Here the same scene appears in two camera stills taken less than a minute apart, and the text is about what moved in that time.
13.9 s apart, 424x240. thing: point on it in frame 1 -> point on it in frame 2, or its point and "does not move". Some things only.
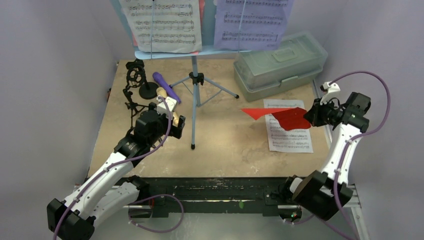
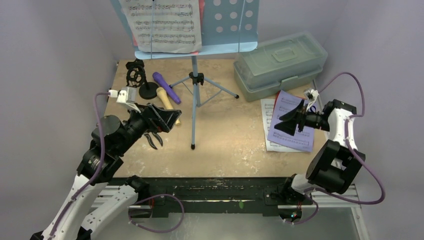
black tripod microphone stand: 135,75 does not move
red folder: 290,118 -> 278,96
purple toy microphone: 169,91 does not move
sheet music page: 165,26 does not move
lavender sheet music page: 250,25 -> 285,104
